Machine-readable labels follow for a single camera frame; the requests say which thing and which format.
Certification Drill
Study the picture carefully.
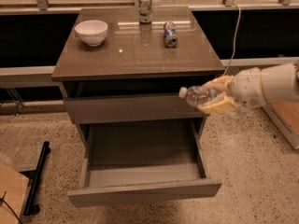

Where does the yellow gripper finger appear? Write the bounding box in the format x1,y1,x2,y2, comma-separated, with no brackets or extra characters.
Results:
203,76,234,92
198,92,238,114

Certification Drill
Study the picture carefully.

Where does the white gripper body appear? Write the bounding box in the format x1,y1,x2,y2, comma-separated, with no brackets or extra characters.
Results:
229,68,266,109

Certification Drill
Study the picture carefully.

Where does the clear plastic water bottle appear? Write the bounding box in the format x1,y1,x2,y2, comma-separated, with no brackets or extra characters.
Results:
178,86,218,108

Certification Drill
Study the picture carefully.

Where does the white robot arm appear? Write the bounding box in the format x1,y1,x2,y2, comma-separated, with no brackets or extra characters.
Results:
198,63,299,114

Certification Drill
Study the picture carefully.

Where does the closed grey top drawer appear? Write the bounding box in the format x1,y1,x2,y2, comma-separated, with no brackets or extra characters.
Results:
64,94,206,124

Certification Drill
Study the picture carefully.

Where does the open grey middle drawer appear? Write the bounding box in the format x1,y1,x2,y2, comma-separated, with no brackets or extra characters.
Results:
68,118,221,207

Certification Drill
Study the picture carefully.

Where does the grey drawer cabinet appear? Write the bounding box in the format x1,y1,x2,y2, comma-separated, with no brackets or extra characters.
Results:
50,6,226,147

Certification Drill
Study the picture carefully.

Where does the cardboard box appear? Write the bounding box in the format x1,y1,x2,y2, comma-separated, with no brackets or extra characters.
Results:
263,101,299,149

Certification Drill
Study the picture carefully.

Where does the lying blue soda can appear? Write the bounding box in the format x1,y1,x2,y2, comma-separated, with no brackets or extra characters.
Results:
164,21,178,48

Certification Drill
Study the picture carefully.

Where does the white ceramic bowl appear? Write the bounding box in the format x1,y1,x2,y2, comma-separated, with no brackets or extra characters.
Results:
75,20,108,47

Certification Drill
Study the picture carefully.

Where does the black metal bar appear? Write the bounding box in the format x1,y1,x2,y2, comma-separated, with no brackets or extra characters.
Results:
22,141,50,216

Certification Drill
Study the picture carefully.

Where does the wooden board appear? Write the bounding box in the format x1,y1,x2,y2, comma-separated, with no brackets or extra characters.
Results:
0,162,29,224

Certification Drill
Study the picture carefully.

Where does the white power cable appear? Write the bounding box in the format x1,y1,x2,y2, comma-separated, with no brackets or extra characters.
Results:
222,2,242,77

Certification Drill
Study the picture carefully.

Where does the thin black cable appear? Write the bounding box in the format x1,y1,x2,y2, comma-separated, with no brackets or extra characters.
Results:
0,191,23,224

